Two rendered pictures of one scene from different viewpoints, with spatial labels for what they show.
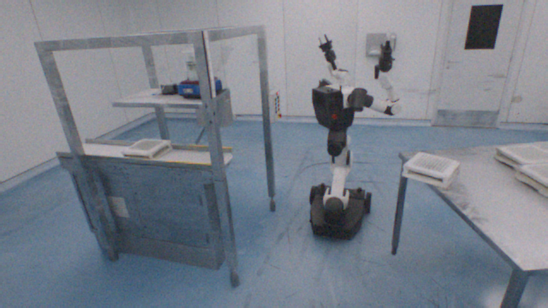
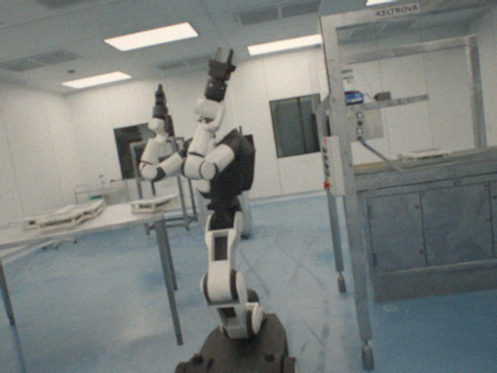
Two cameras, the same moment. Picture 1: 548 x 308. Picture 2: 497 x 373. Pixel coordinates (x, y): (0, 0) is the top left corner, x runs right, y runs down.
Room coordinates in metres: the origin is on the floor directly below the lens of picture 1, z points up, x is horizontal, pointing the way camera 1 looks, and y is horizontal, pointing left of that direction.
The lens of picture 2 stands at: (4.19, -0.73, 1.20)
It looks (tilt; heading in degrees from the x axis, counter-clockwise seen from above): 6 degrees down; 169
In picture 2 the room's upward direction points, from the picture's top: 9 degrees counter-clockwise
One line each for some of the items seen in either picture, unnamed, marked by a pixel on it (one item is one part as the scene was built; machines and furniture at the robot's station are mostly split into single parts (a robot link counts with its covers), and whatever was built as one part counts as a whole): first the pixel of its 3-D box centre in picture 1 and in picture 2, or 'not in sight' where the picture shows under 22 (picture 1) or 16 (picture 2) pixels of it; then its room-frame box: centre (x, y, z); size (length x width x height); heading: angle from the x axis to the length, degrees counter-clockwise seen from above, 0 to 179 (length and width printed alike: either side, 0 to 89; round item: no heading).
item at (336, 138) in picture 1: (336, 139); (227, 213); (2.23, -0.51, 0.86); 0.28 x 0.13 x 0.18; 159
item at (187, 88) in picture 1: (200, 85); (345, 100); (1.91, 0.43, 1.40); 0.21 x 0.20 x 0.09; 162
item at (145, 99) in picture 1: (173, 97); (373, 106); (1.92, 0.61, 1.33); 0.62 x 0.38 x 0.04; 72
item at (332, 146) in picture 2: (274, 106); (333, 165); (2.62, -0.03, 1.05); 0.17 x 0.06 x 0.26; 162
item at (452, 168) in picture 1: (431, 164); (154, 200); (1.58, -0.92, 0.93); 0.25 x 0.24 x 0.02; 134
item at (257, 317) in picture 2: (336, 198); (241, 320); (2.30, -0.53, 0.28); 0.21 x 0.20 x 0.13; 159
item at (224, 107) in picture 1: (213, 109); (348, 126); (1.99, 0.38, 1.22); 0.22 x 0.11 x 0.20; 72
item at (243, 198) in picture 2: not in sight; (225, 209); (-0.80, -0.17, 0.38); 0.63 x 0.57 x 0.76; 73
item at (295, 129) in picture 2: not in sight; (307, 124); (-2.82, 1.93, 1.43); 1.38 x 0.01 x 1.16; 73
